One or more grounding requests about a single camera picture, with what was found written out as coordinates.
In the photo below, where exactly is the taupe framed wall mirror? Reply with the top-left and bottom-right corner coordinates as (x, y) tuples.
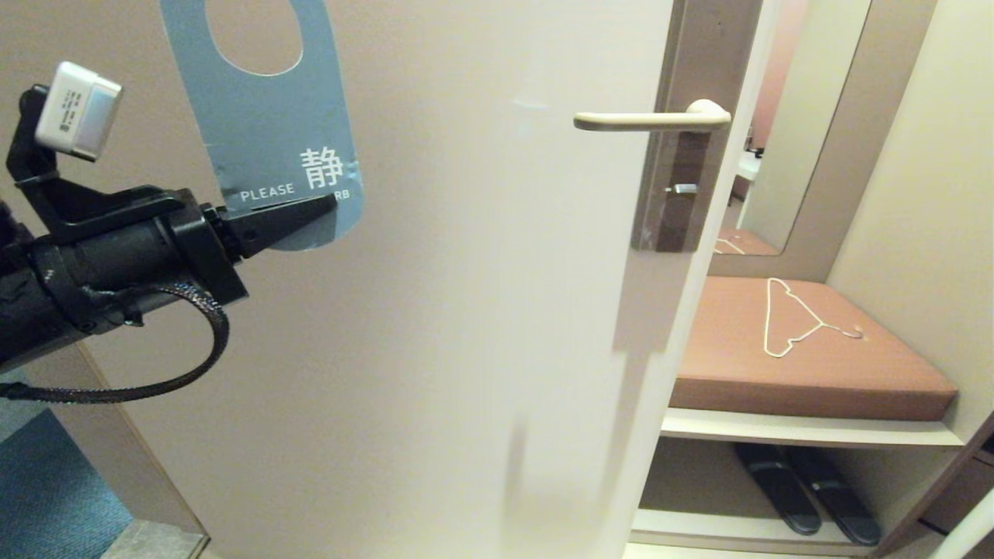
(708, 0), (938, 282)

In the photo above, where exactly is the white wire clothes hanger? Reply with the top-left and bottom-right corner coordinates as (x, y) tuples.
(763, 278), (864, 359)

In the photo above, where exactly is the beige room door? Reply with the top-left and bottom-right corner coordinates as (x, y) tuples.
(0, 0), (770, 559)

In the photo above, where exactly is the white low shelf board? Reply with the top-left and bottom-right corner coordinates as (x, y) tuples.
(631, 509), (894, 556)

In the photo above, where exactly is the white bench shelf board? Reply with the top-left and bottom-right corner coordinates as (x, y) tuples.
(661, 408), (966, 451)

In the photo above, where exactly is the braided left arm cable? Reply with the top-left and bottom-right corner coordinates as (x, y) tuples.
(0, 281), (231, 404)

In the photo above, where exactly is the beige lever door handle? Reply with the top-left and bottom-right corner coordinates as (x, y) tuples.
(573, 99), (732, 133)

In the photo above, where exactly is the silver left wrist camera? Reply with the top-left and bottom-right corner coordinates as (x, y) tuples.
(35, 61), (123, 162)

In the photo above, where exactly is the brown leather seat cushion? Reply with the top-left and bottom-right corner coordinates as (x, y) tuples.
(669, 276), (958, 422)

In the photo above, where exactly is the dark slipper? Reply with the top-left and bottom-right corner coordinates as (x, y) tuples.
(786, 446), (882, 547)
(734, 444), (822, 536)

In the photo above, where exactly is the white slanted bar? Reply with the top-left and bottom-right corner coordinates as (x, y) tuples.
(928, 489), (994, 559)

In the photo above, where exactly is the blue do-not-disturb door sign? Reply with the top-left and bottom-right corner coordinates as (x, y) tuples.
(159, 0), (366, 252)

